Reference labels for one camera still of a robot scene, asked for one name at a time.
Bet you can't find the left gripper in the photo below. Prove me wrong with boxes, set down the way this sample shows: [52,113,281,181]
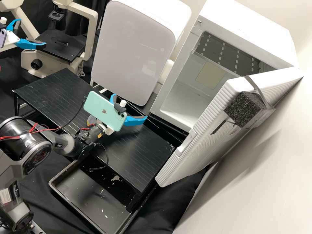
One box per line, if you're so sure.
[2,19,47,51]

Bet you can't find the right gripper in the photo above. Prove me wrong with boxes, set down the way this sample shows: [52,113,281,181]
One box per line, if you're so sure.
[100,94,148,135]

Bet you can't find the incubator door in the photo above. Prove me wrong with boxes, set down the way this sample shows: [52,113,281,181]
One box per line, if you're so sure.
[155,67,305,188]

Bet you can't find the white incubator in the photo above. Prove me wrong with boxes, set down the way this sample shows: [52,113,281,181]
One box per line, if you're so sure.
[149,0,300,134]

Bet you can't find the cream microscope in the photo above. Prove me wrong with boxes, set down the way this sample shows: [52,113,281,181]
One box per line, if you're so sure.
[0,0,99,78]

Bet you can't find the white box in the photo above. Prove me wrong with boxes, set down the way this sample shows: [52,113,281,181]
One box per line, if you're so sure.
[90,0,192,107]

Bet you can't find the black tray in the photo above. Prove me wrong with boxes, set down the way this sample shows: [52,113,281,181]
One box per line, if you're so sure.
[48,160,141,234]

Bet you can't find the left wrist camera phone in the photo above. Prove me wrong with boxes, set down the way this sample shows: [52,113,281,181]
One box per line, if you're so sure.
[0,16,7,49]

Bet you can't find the wrist camera phone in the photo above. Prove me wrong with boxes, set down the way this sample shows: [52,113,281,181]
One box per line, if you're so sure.
[83,91,128,132]
[0,16,7,49]

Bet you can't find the right wrist camera phone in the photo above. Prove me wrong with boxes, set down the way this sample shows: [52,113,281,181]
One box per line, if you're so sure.
[83,91,128,132]

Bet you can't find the black cable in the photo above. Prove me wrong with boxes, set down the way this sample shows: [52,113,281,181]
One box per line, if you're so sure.
[59,96,86,130]
[88,142,110,173]

